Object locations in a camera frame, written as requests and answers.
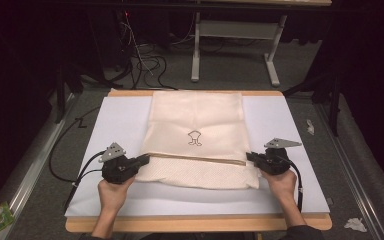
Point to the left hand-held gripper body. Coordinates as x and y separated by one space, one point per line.
118 168

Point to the crumpled white paper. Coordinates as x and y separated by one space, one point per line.
355 225

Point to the metal floor rail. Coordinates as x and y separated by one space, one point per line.
30 173
350 173

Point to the person's left hand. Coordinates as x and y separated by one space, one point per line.
113 195

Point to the small white scrap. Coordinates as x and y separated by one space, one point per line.
310 127

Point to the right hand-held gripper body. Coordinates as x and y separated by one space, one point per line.
275 161

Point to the person's right hand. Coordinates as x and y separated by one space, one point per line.
281 188

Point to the white metal desk frame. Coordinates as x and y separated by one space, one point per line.
236 30

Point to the black metal stand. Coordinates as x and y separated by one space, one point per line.
60 93
335 100

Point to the cream mesh laundry bag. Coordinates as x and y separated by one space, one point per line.
196 113

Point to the white board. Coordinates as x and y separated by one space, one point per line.
113 116

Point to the wooden table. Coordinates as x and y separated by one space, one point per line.
196 224

